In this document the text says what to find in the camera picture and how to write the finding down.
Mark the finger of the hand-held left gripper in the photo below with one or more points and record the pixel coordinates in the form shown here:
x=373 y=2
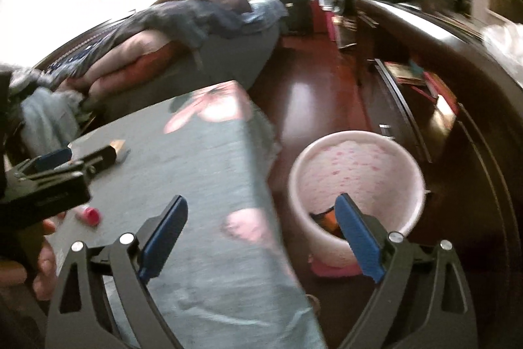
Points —
x=53 y=159
x=96 y=161

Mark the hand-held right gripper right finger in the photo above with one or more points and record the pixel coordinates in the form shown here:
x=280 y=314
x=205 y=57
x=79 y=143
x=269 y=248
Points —
x=359 y=238

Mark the orange box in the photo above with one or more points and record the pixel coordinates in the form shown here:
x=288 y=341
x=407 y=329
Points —
x=327 y=221

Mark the black suitcase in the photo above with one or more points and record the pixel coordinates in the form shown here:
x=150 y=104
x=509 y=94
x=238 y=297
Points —
x=292 y=5

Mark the small white yellow box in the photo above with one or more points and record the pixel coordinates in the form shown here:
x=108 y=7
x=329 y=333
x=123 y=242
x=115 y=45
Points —
x=118 y=149

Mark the dark wooden bed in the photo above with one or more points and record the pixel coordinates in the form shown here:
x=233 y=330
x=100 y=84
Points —
x=229 y=62

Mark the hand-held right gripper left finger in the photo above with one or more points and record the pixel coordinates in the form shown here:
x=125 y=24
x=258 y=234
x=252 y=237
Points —
x=163 y=238

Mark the light blue fleece robe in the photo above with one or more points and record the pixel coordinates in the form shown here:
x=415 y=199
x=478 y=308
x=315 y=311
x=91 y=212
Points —
x=49 y=116

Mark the row of books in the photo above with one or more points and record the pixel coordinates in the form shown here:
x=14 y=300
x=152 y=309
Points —
x=412 y=79

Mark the pink speckled wastebasket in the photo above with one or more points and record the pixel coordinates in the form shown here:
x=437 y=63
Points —
x=355 y=157

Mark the dark wooden desk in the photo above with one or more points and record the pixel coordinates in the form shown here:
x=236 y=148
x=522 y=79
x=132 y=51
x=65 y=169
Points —
x=470 y=152

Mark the red capped tube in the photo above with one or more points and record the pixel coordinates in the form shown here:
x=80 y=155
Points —
x=88 y=215

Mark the red box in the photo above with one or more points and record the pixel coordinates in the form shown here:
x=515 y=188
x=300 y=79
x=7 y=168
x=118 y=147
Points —
x=320 y=20

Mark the person's left hand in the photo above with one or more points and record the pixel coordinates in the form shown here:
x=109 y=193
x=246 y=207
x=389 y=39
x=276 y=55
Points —
x=45 y=271

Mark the floral teal tablecloth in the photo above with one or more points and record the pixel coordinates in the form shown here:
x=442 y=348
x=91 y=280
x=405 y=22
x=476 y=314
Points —
x=204 y=177

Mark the star print pillow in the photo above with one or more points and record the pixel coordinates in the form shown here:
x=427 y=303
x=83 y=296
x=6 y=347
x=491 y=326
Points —
x=71 y=60

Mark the folded pink quilt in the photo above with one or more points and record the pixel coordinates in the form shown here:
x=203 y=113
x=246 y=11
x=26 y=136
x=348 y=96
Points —
x=135 y=54

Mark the white plastic bag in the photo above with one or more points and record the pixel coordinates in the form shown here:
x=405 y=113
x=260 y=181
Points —
x=504 y=42

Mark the blue quilt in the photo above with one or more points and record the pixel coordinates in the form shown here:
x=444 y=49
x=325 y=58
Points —
x=184 y=18

